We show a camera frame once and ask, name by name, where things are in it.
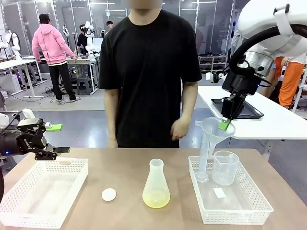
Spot person's right forearm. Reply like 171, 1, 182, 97
103, 87, 118, 142

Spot person in black t-shirt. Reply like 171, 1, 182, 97
99, 0, 202, 149

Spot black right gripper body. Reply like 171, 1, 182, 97
222, 69, 259, 96

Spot background person in black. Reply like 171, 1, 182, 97
73, 24, 88, 56

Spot white round flask stopper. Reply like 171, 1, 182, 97
101, 188, 117, 202

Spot person's left forearm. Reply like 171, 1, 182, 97
180, 80, 199, 121

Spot black metal tray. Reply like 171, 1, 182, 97
211, 97, 265, 120

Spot white perforated plastic basket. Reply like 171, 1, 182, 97
188, 155, 274, 225
0, 157, 89, 229

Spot person's left hand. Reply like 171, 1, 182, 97
170, 116, 190, 141

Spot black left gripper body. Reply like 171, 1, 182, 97
14, 130, 48, 155

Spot white humanoid robot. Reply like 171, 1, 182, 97
81, 21, 100, 58

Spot translucent plastic Erlenmeyer flask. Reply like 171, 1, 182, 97
142, 158, 171, 209

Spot mannequin in grey jacket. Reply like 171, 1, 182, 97
231, 21, 244, 57

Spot black corrugated cable conduit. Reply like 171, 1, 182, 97
229, 25, 307, 81

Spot mannequin in orange clothes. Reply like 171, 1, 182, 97
272, 56, 306, 109

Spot white robot on desk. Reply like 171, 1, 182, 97
6, 29, 23, 61

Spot clear plastic funnel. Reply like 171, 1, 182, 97
202, 116, 236, 160

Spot long white desk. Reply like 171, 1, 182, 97
0, 54, 47, 99

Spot white standing desk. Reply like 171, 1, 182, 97
39, 56, 99, 94

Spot person in pink hoodie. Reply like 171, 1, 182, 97
31, 13, 81, 103

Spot white work table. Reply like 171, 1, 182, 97
196, 85, 307, 154

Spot clear plastic measuring beaker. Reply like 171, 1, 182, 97
212, 150, 240, 186

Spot wooden shoe rack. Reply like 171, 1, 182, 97
198, 55, 228, 74

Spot white paper label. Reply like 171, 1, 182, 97
212, 187, 227, 199

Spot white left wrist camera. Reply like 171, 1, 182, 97
22, 108, 37, 119

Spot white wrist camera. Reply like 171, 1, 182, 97
22, 108, 37, 119
205, 71, 225, 84

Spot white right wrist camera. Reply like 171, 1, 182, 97
205, 71, 225, 84

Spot grey step stool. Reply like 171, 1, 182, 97
76, 76, 94, 95

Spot black floor cables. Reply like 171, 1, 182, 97
42, 85, 65, 106

